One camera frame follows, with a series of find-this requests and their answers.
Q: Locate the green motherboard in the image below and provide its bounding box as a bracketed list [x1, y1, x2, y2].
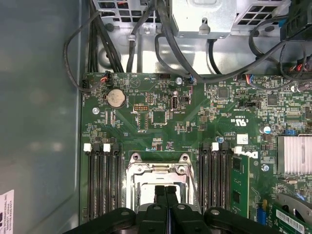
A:
[80, 72, 312, 234]

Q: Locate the thin wire locking lever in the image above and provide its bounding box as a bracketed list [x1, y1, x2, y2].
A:
[188, 165, 203, 214]

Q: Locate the silver chipset heatsink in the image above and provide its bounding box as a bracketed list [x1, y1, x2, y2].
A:
[277, 136, 312, 175]

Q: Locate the metal CPU socket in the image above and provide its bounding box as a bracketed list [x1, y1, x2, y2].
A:
[125, 152, 203, 216]

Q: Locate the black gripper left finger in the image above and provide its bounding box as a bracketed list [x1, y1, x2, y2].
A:
[63, 185, 169, 234]

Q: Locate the black cable bundle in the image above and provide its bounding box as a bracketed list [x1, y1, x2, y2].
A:
[89, 0, 124, 74]

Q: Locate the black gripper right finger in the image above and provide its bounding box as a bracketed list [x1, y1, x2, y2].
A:
[166, 185, 283, 234]

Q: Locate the silver coin battery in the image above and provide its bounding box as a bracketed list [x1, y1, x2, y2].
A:
[106, 88, 127, 109]

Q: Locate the black PC case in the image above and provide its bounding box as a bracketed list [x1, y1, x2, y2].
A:
[0, 0, 312, 234]

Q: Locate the thin black fan wire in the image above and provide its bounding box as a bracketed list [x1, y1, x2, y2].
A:
[63, 9, 110, 93]

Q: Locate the metal drive cage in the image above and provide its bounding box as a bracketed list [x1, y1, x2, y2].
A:
[92, 0, 292, 40]

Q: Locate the green RAM stick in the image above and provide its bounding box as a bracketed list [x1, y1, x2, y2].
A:
[231, 156, 250, 219]

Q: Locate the black clipped cable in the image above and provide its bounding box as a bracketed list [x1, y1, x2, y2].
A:
[126, 7, 156, 73]

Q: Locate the metal socket cover frame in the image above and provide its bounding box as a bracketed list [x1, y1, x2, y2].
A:
[131, 163, 193, 213]

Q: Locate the thick black cable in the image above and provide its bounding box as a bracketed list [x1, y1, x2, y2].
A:
[155, 0, 312, 83]

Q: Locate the white case label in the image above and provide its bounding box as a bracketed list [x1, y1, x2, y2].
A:
[0, 189, 15, 234]

